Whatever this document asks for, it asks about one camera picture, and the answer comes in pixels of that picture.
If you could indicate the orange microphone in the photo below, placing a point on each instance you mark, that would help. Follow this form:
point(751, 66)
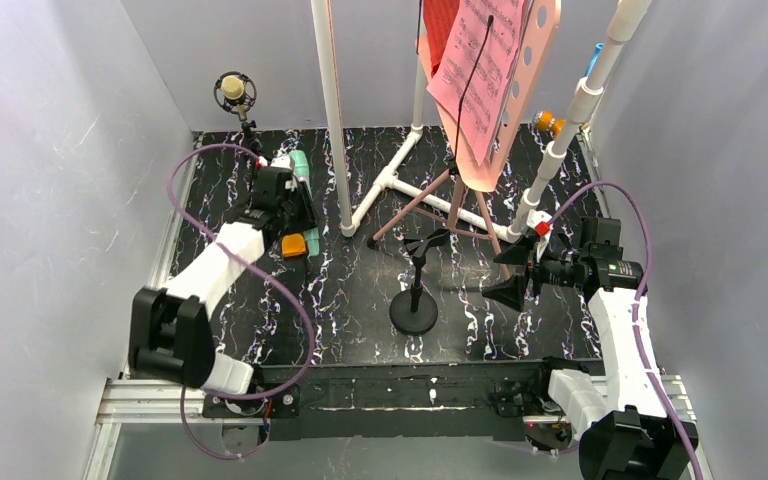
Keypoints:
point(546, 121)

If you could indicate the pink music stand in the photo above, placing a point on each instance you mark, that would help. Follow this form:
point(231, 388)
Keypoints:
point(460, 192)

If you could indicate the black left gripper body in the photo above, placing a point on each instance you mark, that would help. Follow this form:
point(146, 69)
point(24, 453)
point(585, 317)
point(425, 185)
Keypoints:
point(294, 201)

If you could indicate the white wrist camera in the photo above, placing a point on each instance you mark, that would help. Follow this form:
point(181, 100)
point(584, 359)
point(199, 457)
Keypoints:
point(539, 224)
point(283, 161)

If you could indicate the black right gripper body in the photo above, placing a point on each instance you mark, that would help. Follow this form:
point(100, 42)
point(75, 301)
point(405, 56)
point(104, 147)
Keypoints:
point(532, 266)

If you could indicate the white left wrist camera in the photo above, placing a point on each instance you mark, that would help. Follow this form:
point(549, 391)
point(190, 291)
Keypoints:
point(283, 161)

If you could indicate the orange tape measure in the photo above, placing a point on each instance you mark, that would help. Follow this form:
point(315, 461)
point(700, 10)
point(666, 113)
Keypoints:
point(293, 245)

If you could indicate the pink sheet music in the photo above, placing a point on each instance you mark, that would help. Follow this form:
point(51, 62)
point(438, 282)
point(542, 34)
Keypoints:
point(472, 80)

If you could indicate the red folder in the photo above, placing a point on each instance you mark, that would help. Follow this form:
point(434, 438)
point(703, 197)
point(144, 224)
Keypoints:
point(439, 17)

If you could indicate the white PVC pipe frame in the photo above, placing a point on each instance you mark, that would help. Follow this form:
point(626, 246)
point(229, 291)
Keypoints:
point(376, 51)

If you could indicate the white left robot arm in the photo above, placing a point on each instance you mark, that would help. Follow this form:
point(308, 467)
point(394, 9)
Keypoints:
point(170, 333)

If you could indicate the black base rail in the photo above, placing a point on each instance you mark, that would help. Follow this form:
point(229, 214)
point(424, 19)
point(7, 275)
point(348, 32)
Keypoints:
point(493, 399)

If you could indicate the black round-base mic stand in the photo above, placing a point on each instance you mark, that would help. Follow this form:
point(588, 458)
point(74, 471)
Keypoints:
point(414, 312)

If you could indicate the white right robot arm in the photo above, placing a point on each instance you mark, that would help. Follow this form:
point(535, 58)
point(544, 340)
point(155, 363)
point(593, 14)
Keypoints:
point(632, 430)

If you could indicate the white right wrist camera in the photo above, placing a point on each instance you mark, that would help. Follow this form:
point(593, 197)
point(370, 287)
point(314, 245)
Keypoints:
point(539, 224)

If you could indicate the blue tube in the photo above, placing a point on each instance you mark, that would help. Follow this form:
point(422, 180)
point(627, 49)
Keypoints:
point(596, 53)

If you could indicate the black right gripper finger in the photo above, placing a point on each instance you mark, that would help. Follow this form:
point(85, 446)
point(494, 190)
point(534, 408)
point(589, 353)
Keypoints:
point(510, 293)
point(523, 252)

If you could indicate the black tripod shock mount stand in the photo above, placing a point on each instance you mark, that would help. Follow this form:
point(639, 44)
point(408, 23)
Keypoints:
point(240, 109)

